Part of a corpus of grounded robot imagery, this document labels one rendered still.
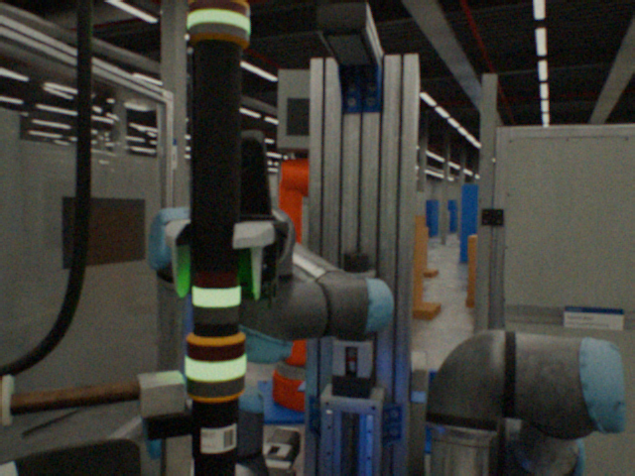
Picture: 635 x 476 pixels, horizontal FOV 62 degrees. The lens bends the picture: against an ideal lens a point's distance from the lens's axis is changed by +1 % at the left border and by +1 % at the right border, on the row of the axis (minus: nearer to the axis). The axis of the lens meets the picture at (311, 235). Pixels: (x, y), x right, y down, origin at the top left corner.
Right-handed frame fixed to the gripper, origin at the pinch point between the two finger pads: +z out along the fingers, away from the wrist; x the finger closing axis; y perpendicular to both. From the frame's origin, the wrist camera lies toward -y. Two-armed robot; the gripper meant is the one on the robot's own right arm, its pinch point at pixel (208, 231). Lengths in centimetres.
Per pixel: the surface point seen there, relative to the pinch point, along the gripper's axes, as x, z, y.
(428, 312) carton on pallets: -156, -765, 159
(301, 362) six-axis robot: 15, -385, 126
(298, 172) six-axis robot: 21, -401, -28
